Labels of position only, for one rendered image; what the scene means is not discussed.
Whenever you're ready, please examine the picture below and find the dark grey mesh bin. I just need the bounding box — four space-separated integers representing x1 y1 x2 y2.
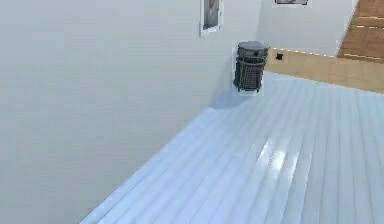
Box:
232 40 270 93

